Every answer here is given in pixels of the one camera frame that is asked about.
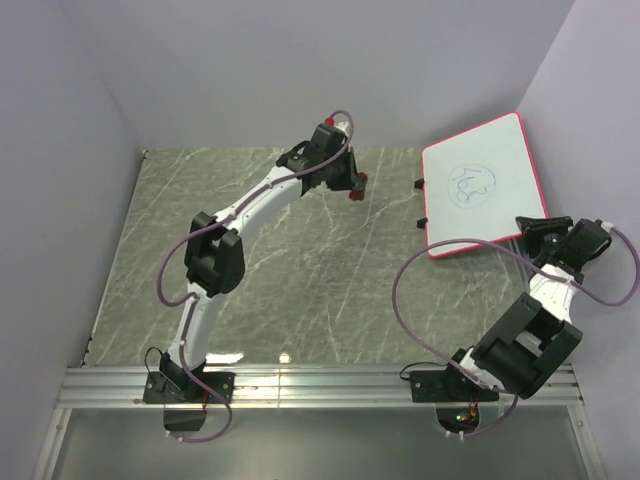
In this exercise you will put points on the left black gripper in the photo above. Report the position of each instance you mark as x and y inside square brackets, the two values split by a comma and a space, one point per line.
[349, 181]

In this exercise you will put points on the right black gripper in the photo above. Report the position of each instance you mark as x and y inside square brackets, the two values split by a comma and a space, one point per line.
[533, 228]

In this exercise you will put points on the red whiteboard eraser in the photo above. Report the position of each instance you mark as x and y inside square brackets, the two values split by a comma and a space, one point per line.
[357, 193]

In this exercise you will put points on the pink framed whiteboard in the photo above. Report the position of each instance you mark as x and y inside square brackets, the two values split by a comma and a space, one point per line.
[476, 183]

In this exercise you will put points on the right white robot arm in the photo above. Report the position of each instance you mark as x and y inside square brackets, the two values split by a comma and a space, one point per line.
[535, 335]

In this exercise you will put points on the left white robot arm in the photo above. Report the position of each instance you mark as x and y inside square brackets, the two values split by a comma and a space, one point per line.
[214, 256]

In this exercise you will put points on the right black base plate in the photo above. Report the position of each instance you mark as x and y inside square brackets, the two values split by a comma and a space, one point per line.
[445, 386]

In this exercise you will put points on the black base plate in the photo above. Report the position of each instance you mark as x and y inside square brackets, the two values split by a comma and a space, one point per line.
[161, 390]
[445, 386]

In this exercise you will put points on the aluminium mounting rail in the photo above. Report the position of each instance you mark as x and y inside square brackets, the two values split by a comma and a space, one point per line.
[276, 386]

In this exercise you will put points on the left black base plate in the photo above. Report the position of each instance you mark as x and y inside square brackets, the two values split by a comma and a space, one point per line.
[161, 390]

